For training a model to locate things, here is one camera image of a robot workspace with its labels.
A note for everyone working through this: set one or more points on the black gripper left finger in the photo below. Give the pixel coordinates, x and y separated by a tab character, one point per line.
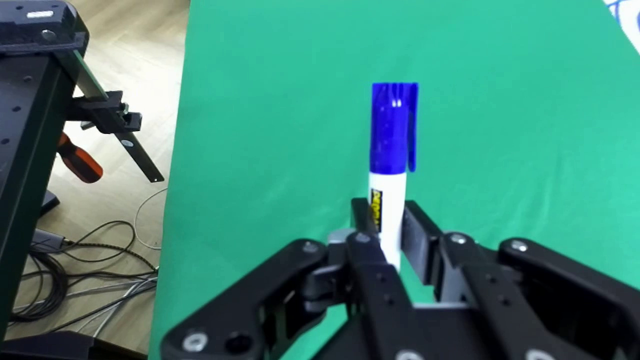
275	304

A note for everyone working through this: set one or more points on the blue and white marker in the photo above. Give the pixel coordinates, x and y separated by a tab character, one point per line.
392	156

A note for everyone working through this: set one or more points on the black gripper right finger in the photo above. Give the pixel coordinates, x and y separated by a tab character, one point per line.
531	301

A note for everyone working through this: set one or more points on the green table cloth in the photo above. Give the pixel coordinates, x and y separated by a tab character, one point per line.
527	126

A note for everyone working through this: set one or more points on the orange handled clamp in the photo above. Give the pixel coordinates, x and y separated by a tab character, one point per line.
104	125

